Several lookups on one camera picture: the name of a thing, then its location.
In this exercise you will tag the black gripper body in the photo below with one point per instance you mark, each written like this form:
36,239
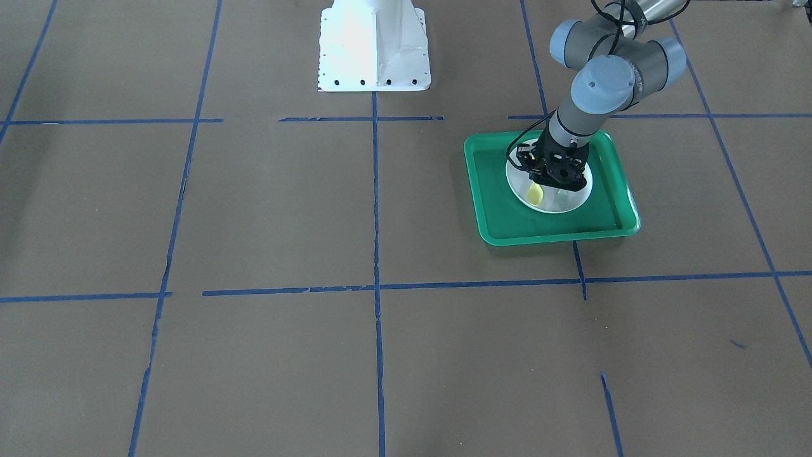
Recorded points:
526,160

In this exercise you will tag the yellow plastic spoon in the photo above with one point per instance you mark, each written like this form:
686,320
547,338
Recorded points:
535,194

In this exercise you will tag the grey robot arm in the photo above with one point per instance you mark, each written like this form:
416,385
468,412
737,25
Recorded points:
614,72

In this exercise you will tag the grey plastic fork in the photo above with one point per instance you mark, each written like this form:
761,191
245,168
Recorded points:
563,200

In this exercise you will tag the white round plate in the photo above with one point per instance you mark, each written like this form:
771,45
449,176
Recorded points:
518,183

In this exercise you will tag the green plastic tray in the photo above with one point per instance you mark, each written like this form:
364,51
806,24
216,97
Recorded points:
504,219

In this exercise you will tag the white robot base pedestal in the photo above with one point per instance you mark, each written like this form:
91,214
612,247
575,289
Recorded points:
367,46

